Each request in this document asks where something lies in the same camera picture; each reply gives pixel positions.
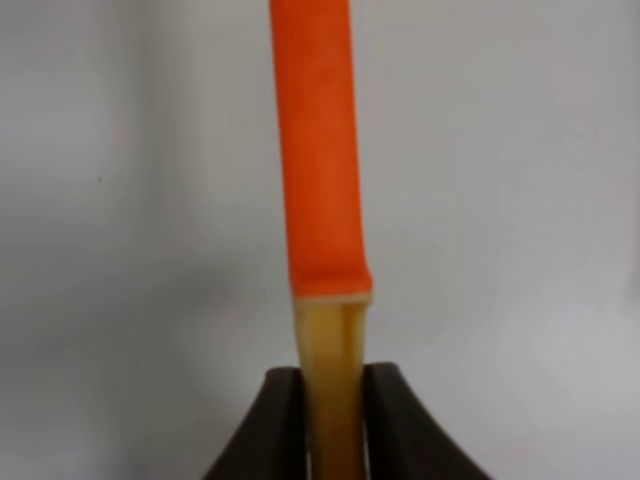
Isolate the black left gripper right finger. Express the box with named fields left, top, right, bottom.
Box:
left=364, top=363, right=489, bottom=480

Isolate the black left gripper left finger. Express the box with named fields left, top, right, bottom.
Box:
left=204, top=367, right=307, bottom=480

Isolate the yellow spatula orange handle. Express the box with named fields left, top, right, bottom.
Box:
left=270, top=1, right=373, bottom=479

